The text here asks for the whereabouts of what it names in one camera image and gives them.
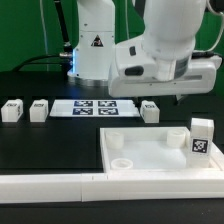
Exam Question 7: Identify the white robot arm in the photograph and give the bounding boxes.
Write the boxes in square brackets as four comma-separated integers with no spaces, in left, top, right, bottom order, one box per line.
[68,0,222,98]

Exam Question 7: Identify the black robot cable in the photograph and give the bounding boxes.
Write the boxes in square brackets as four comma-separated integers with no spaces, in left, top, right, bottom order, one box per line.
[11,0,74,72]

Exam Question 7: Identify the white square tabletop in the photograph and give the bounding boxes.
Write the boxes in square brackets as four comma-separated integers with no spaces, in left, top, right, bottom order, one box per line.
[100,127,224,173]

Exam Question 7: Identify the white L-shaped obstacle wall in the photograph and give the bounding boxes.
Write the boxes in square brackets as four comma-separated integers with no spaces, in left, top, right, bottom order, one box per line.
[0,171,224,204]

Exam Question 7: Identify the white cable on wall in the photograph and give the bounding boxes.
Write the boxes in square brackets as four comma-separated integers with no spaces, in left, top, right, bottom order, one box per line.
[39,0,50,72]

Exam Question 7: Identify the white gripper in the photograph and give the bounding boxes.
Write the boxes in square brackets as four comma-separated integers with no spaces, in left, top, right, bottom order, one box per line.
[108,55,222,104]

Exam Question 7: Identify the white marker sheet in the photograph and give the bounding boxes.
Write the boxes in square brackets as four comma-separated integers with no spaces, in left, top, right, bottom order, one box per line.
[50,99,139,117]

